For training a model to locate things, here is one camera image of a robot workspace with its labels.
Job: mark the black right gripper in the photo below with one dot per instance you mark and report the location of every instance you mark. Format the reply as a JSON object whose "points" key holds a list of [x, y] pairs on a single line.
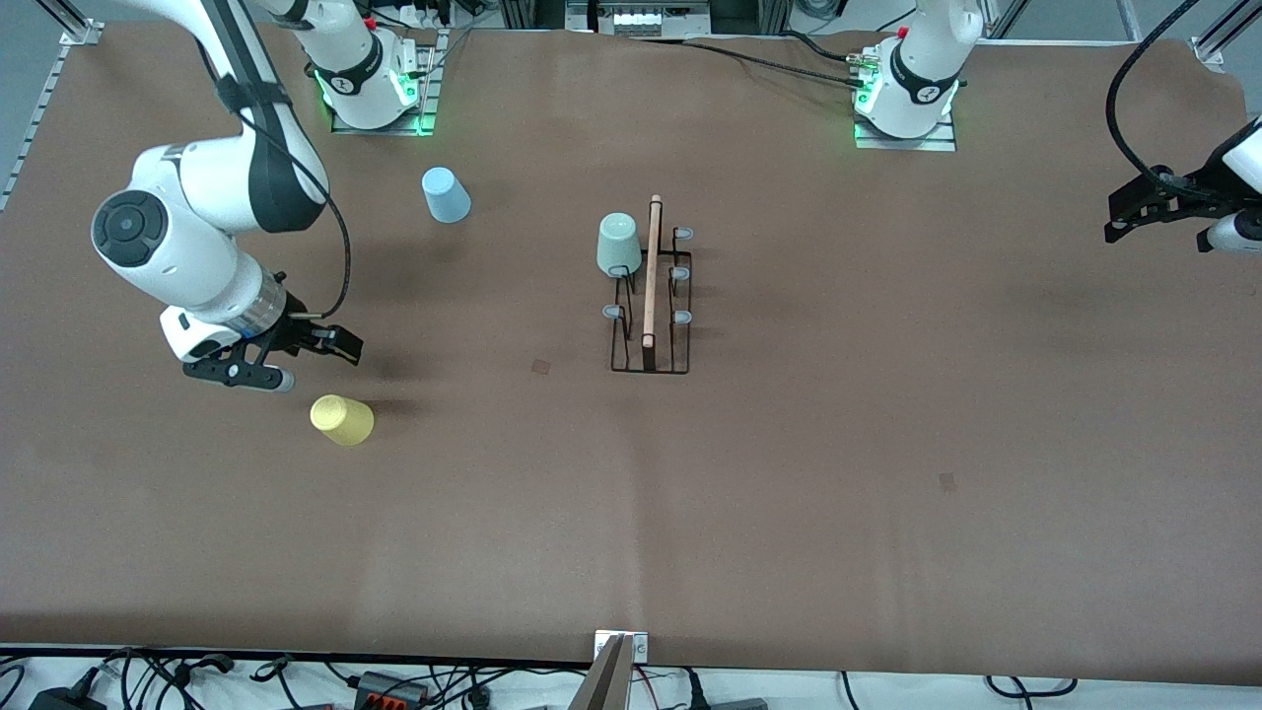
{"points": [[293, 329]]}

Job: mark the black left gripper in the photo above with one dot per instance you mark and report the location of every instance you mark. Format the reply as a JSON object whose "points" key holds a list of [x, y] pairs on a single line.
{"points": [[1186, 200]]}

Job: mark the yellow plastic cup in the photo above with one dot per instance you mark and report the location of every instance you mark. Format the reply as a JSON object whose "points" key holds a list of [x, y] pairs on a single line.
{"points": [[343, 419]]}

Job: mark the pale green plastic cup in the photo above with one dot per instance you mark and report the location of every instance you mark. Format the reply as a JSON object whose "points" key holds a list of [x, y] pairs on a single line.
{"points": [[618, 245]]}

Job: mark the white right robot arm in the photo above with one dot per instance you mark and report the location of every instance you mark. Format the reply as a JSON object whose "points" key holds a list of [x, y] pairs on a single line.
{"points": [[187, 227]]}

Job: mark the light blue plastic cup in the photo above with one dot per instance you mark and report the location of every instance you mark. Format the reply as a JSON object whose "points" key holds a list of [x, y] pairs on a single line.
{"points": [[446, 197]]}

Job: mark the black box orange connectors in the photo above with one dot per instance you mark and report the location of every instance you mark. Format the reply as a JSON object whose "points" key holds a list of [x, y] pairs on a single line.
{"points": [[392, 688]]}

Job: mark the grey control box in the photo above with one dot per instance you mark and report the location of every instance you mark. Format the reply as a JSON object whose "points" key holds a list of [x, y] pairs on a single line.
{"points": [[636, 20]]}

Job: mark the black power adapter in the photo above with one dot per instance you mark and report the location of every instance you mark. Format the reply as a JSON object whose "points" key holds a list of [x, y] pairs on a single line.
{"points": [[69, 698]]}

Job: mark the black plug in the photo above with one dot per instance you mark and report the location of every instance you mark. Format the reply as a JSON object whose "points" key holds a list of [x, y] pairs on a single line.
{"points": [[725, 702]]}

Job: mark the aluminium frame profile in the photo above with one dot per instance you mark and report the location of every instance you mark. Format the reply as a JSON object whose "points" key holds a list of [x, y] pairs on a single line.
{"points": [[74, 25], [1223, 44]]}

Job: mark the perforated metal edge rail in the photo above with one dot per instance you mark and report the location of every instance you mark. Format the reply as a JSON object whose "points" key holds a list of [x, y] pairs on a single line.
{"points": [[39, 108]]}

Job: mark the silver corner bracket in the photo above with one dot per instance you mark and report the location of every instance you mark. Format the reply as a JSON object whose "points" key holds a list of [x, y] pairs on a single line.
{"points": [[639, 646]]}

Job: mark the aluminium profile post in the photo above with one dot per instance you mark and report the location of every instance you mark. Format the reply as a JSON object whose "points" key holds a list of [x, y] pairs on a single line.
{"points": [[603, 685]]}

